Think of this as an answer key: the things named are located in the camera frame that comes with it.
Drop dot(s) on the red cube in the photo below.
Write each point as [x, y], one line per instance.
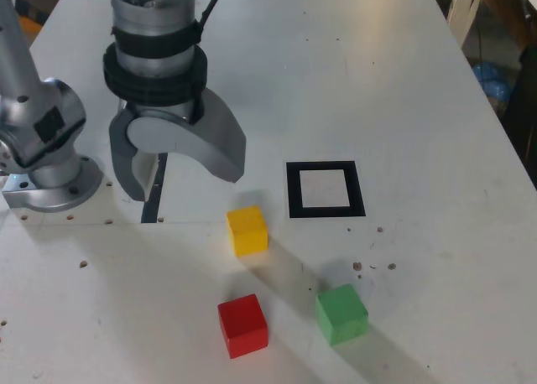
[243, 327]

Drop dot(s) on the blue bag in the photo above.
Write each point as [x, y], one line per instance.
[491, 82]

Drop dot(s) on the pale wooden slats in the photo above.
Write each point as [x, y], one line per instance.
[461, 11]

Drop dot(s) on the green cube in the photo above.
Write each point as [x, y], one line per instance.
[342, 314]

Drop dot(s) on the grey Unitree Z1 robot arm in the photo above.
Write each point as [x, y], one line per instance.
[25, 65]

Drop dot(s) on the black tape square outline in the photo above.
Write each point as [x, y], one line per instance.
[293, 191]

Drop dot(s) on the yellow cube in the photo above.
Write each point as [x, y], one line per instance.
[247, 231]

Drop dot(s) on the black tape strip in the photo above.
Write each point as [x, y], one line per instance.
[149, 212]

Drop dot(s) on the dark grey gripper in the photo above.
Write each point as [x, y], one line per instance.
[168, 109]

